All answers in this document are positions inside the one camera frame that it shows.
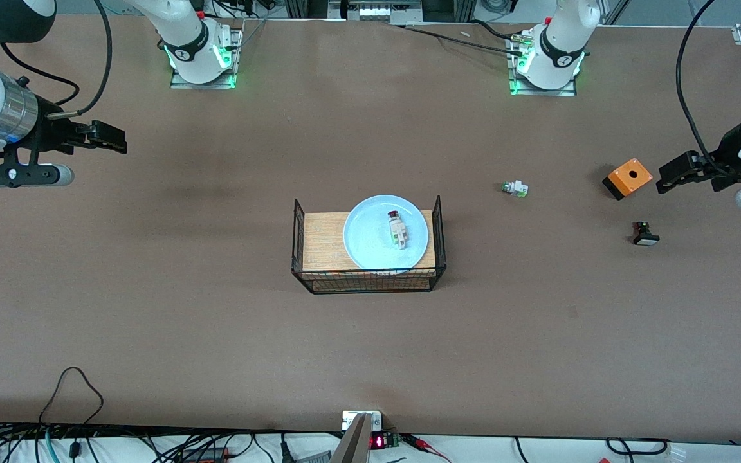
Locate white lit device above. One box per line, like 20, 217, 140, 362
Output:
358, 2, 413, 20

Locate aluminium frame structure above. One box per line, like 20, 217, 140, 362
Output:
284, 0, 474, 23

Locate silver camera mount bracket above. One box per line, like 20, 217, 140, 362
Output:
331, 410, 384, 463

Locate orange button enclosure box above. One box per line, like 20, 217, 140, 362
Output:
602, 158, 654, 201

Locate light blue round plate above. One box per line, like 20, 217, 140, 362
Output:
343, 195, 430, 271

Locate black wire rack wooden shelf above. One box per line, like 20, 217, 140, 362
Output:
291, 195, 447, 295

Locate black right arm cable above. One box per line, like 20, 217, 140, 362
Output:
0, 0, 114, 120

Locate red and black probe clips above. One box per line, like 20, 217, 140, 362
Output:
401, 434, 452, 463

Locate black power adapter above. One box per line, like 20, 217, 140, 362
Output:
181, 447, 230, 463

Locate black coiled cable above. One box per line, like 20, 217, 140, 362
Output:
605, 437, 670, 455

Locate black square white-capped button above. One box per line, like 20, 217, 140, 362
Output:
632, 221, 661, 246

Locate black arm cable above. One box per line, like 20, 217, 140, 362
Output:
675, 0, 741, 177
0, 0, 114, 120

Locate thin black looping cable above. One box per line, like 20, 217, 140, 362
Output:
39, 367, 104, 426

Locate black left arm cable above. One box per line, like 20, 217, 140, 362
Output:
675, 0, 741, 177

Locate long black table cable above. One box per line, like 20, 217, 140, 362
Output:
389, 23, 519, 53

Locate red push button switch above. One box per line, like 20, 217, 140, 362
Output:
388, 210, 410, 250

